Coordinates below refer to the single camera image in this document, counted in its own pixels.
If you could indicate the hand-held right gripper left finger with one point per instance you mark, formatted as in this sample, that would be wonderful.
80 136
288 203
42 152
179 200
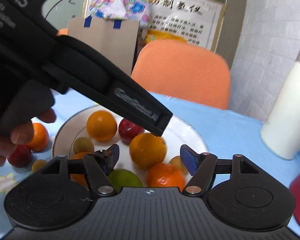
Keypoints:
113 155

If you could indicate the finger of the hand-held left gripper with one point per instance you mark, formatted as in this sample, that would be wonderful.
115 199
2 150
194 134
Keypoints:
162 125

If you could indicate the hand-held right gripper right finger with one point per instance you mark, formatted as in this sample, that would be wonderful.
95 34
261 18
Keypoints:
187 158

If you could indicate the brown longan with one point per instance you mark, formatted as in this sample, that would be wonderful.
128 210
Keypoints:
83 145
176 162
38 165

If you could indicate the white plate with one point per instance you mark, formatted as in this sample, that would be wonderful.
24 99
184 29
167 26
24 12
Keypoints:
182 135

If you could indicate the red plum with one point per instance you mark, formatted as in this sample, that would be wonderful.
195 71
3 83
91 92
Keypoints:
21 156
127 132

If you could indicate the green apple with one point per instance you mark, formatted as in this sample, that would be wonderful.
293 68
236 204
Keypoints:
125 180

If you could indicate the small tangerine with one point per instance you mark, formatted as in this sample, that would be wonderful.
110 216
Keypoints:
40 137
165 177
78 180

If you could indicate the large orange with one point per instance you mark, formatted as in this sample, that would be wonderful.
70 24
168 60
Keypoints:
147 151
101 125

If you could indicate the person's left hand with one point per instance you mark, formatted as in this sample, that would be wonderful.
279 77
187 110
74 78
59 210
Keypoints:
22 133

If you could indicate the orange chair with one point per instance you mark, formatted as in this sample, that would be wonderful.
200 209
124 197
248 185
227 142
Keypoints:
62 32
180 72

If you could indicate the blue printed tablecloth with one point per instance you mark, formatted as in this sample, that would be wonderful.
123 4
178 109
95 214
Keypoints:
227 130

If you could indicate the brown cardboard box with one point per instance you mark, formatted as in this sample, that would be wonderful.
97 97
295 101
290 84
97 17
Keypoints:
107 42

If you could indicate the yellow plastic bag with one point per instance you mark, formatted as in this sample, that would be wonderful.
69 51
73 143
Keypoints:
160 36

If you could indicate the floral cloth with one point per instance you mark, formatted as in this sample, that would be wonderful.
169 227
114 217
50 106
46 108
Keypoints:
115 2

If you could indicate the white thermos jug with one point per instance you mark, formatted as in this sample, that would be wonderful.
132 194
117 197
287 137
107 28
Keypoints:
285 110

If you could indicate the wall poster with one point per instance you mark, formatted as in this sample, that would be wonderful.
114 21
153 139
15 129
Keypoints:
180 20

